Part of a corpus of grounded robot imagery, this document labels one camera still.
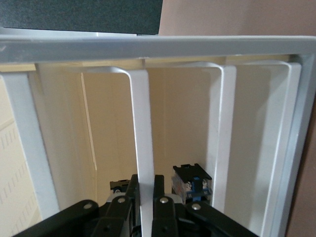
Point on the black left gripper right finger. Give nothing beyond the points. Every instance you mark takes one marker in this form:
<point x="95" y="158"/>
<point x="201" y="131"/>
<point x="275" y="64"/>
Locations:
<point x="163" y="217"/>

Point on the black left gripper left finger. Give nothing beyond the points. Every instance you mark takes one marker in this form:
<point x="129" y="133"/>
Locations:
<point x="118" y="217"/>

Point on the red mushroom push button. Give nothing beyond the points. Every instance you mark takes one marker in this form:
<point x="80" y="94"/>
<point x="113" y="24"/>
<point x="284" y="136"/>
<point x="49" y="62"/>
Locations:
<point x="191" y="182"/>

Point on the white plastic divider rack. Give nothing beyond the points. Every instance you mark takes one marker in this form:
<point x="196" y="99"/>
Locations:
<point x="172" y="47"/>

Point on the dark speckled panel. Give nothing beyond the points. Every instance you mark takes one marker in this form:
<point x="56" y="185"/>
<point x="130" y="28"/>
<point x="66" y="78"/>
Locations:
<point x="79" y="14"/>

